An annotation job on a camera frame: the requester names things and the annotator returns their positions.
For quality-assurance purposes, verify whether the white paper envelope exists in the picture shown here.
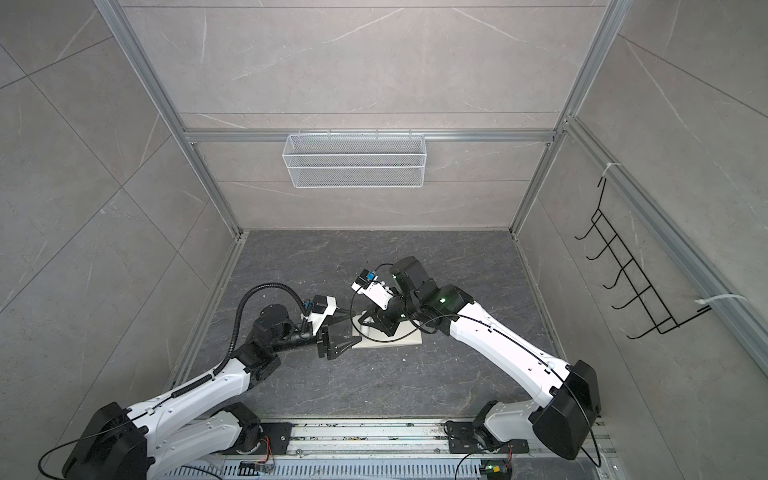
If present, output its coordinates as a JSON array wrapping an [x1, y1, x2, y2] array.
[[352, 315, 422, 349]]

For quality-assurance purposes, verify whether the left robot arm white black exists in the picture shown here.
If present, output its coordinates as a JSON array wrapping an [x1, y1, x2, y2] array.
[[62, 296, 349, 479]]

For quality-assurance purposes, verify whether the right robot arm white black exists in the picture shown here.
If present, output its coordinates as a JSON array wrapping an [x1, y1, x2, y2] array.
[[351, 256, 601, 460]]

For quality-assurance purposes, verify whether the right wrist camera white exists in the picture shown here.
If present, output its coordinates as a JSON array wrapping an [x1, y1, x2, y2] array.
[[351, 269, 395, 310]]

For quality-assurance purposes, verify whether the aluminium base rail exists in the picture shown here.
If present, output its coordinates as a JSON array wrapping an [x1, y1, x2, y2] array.
[[116, 416, 619, 463]]

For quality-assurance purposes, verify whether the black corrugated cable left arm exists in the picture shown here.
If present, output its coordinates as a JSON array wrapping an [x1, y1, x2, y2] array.
[[170, 282, 310, 400]]

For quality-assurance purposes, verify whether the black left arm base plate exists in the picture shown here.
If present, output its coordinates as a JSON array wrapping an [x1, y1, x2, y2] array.
[[236, 422, 293, 457]]

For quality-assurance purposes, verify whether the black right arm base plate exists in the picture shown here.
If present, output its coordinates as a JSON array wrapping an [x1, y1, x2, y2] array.
[[443, 420, 530, 454]]

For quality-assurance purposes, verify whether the grey slotted cable duct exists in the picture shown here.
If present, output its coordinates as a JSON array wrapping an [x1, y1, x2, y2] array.
[[164, 458, 501, 479]]

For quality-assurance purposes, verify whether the white wire mesh basket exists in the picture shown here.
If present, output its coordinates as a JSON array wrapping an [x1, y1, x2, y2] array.
[[282, 135, 428, 189]]

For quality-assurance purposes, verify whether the aluminium frame back rail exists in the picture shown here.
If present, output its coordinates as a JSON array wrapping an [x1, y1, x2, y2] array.
[[184, 128, 555, 143]]

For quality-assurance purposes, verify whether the aluminium frame rail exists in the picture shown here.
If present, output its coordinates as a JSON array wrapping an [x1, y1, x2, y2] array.
[[564, 117, 767, 372], [184, 128, 555, 143]]

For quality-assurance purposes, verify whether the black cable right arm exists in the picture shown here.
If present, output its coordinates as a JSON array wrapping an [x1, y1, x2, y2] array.
[[349, 262, 602, 469]]

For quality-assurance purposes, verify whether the black wire hook rack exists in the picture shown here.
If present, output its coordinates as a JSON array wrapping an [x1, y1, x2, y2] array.
[[574, 178, 712, 340]]

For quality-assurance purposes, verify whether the aluminium frame right rail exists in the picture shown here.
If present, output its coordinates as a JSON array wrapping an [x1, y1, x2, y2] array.
[[564, 117, 767, 372]]

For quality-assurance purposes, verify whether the aluminium frame right post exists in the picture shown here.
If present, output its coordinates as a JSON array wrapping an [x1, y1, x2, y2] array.
[[509, 0, 632, 241]]

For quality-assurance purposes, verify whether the aluminium frame post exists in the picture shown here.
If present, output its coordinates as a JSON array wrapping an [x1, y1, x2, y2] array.
[[94, 0, 243, 239], [509, 0, 632, 241]]

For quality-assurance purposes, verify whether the aluminium frame left post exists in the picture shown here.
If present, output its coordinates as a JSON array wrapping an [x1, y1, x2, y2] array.
[[94, 0, 243, 239]]

